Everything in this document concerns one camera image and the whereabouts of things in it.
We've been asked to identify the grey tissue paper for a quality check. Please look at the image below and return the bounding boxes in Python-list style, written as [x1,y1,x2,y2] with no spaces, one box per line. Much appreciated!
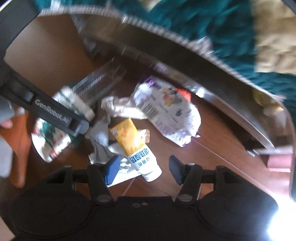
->
[88,116,115,164]

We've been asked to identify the yellow white milk carton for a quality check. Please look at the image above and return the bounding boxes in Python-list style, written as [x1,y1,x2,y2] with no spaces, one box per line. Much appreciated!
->
[109,118,162,182]

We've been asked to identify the christmas pattern paper bag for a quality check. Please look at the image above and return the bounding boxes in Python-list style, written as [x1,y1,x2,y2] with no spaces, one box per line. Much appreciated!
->
[31,86,95,163]

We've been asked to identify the brown toothpaste box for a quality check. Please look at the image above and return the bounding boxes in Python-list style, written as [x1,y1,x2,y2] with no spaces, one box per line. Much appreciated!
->
[72,59,126,105]

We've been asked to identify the orange foam fruit net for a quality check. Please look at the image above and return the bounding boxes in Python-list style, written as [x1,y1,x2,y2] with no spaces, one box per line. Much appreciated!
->
[177,88,191,102]

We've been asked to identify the orange slipper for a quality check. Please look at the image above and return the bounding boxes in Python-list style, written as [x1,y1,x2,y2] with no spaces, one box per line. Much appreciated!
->
[1,113,31,188]

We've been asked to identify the crumpled beige paper wrapper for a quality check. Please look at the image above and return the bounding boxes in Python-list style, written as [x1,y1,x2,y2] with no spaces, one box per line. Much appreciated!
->
[101,96,147,120]

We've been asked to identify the white purple snack bag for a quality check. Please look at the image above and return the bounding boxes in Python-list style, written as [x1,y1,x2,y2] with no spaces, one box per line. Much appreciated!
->
[132,76,201,147]

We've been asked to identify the teal cream quilt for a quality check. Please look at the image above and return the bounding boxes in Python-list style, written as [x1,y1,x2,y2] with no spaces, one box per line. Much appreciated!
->
[36,1,295,113]

